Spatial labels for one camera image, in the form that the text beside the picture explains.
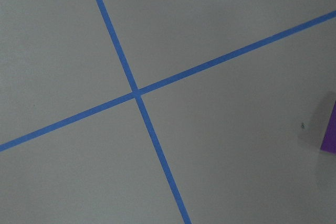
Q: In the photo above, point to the purple toy block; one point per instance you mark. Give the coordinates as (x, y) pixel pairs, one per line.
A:
(328, 143)

